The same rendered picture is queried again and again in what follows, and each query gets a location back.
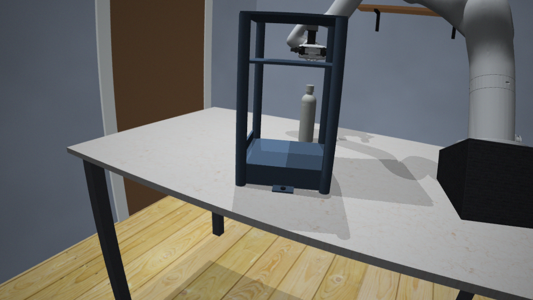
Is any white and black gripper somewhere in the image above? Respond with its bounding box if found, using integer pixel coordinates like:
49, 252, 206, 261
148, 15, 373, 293
291, 42, 327, 61

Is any dark blue shelving unit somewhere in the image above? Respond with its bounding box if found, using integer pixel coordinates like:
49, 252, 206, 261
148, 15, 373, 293
235, 11, 348, 195

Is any grey bottle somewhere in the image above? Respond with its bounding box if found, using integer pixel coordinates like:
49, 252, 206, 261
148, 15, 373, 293
298, 85, 316, 142

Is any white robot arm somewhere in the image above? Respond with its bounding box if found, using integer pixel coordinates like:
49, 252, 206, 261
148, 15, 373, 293
286, 0, 528, 146

